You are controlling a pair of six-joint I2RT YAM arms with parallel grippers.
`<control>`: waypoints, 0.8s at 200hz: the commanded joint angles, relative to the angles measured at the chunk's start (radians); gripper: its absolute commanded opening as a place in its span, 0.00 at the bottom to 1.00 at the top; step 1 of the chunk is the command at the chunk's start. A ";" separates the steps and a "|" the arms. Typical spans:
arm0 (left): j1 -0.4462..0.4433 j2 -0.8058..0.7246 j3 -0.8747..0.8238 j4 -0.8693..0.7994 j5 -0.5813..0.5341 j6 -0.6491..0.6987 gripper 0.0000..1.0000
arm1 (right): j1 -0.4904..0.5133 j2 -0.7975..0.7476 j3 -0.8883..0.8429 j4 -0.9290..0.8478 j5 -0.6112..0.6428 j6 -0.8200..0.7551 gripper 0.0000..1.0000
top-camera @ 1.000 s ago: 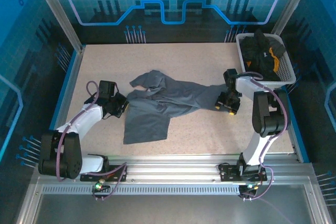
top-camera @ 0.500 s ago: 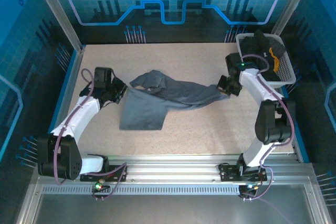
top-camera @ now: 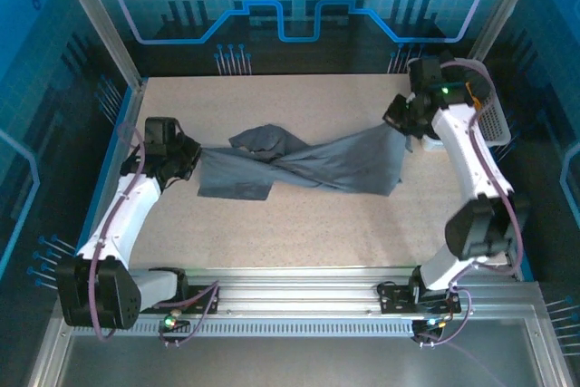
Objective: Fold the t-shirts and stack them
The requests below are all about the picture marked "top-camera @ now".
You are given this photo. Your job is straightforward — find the grey t-shirt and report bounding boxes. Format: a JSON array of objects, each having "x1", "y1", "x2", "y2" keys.
[{"x1": 198, "y1": 122, "x2": 414, "y2": 200}]

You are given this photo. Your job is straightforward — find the black clothes with orange print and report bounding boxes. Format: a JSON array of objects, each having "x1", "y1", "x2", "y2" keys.
[{"x1": 452, "y1": 67, "x2": 494, "y2": 111}]

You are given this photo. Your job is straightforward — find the white plastic basket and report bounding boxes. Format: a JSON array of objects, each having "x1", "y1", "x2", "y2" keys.
[{"x1": 420, "y1": 60, "x2": 513, "y2": 152}]

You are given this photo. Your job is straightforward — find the left controller board with lights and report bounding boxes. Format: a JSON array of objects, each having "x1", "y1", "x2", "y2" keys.
[{"x1": 158, "y1": 312, "x2": 191, "y2": 332}]

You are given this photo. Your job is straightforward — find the controller board with lights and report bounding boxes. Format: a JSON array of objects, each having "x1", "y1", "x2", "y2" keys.
[
  {"x1": 411, "y1": 316, "x2": 448, "y2": 334},
  {"x1": 158, "y1": 312, "x2": 191, "y2": 332}
]

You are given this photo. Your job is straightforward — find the right controller board with lights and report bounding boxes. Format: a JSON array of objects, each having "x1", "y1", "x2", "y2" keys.
[{"x1": 411, "y1": 316, "x2": 448, "y2": 334}]

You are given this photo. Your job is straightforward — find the grey metal panel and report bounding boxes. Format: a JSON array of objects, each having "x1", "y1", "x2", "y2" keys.
[{"x1": 58, "y1": 334, "x2": 545, "y2": 387}]

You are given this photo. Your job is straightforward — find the aluminium table side rail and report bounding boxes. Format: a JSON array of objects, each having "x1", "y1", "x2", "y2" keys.
[
  {"x1": 74, "y1": 78, "x2": 149, "y2": 282},
  {"x1": 498, "y1": 241, "x2": 536, "y2": 282}
]

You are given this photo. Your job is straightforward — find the aluminium frame post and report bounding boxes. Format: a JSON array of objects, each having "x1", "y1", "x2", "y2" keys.
[
  {"x1": 48, "y1": 0, "x2": 150, "y2": 92},
  {"x1": 466, "y1": 0, "x2": 548, "y2": 64}
]

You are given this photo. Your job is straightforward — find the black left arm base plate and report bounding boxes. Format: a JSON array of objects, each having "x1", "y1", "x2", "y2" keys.
[{"x1": 149, "y1": 282, "x2": 221, "y2": 315}]

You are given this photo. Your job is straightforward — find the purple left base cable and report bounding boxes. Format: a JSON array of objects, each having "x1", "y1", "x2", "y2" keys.
[{"x1": 157, "y1": 280, "x2": 222, "y2": 348}]

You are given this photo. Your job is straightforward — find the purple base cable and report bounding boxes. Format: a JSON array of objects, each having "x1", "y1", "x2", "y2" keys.
[
  {"x1": 414, "y1": 285, "x2": 475, "y2": 346},
  {"x1": 157, "y1": 280, "x2": 222, "y2": 348}
]

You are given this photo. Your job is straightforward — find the aluminium mounting rail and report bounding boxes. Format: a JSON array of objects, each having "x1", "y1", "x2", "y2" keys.
[{"x1": 129, "y1": 266, "x2": 545, "y2": 321}]

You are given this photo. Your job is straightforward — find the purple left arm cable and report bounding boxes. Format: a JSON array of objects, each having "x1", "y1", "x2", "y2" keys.
[{"x1": 88, "y1": 122, "x2": 149, "y2": 343}]

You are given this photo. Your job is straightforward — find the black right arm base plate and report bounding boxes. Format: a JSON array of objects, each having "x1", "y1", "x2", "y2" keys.
[{"x1": 378, "y1": 281, "x2": 463, "y2": 315}]

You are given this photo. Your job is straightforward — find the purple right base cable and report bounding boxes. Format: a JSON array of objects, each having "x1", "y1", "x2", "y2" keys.
[{"x1": 414, "y1": 285, "x2": 475, "y2": 346}]

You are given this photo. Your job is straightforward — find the slotted aluminium cable duct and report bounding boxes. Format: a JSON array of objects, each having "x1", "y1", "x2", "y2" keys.
[{"x1": 71, "y1": 317, "x2": 418, "y2": 338}]

